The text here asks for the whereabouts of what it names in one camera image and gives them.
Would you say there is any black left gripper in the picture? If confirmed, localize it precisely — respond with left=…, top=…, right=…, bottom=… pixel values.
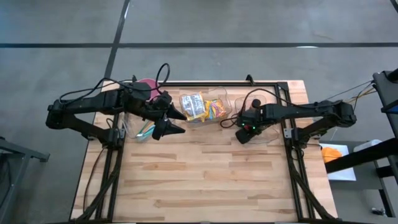
left=124, top=81, right=188, bottom=141

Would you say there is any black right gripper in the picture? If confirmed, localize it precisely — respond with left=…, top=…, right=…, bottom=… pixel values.
left=235, top=105, right=276, bottom=145

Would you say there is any teal handled spoon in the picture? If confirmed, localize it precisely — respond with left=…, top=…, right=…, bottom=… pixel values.
left=136, top=124, right=156, bottom=142

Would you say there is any iridescent rainbow spoon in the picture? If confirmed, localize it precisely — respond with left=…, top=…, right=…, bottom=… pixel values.
left=136, top=120, right=153, bottom=138

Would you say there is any red green ramen packet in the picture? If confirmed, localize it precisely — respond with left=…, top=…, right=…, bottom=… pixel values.
left=214, top=99, right=228, bottom=119

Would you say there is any colourful blue-edged noodle packet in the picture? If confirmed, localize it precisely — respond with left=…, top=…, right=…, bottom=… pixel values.
left=203, top=98, right=220, bottom=121

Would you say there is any clear plastic bin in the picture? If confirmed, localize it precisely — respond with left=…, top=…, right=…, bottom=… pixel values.
left=234, top=94, right=280, bottom=146
left=123, top=101, right=175, bottom=143
left=179, top=86, right=233, bottom=128

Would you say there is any pink bowl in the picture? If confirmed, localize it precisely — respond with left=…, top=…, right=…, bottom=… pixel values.
left=136, top=78, right=162, bottom=101

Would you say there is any orange object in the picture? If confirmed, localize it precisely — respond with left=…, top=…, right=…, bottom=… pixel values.
left=321, top=146, right=343, bottom=164

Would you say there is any white paper sheet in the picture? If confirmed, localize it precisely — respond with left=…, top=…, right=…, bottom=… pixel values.
left=319, top=142, right=358, bottom=182

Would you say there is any white plastic container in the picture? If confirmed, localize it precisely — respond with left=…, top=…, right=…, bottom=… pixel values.
left=353, top=139, right=382, bottom=153

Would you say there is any grey metal stand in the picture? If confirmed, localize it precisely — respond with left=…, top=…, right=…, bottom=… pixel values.
left=0, top=133, right=50, bottom=224

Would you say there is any black equipment cart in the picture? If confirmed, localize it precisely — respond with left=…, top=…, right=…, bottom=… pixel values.
left=325, top=68, right=398, bottom=175

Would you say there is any black aluminium table frame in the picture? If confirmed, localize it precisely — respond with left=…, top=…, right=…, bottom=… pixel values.
left=74, top=74, right=338, bottom=223

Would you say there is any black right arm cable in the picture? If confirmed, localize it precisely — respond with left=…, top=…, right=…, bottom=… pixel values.
left=220, top=88, right=312, bottom=129

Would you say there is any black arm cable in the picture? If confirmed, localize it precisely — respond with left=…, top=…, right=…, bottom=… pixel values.
left=58, top=63, right=171, bottom=105
left=220, top=88, right=312, bottom=129

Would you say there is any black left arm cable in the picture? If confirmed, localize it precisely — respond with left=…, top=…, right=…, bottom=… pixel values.
left=58, top=63, right=171, bottom=105

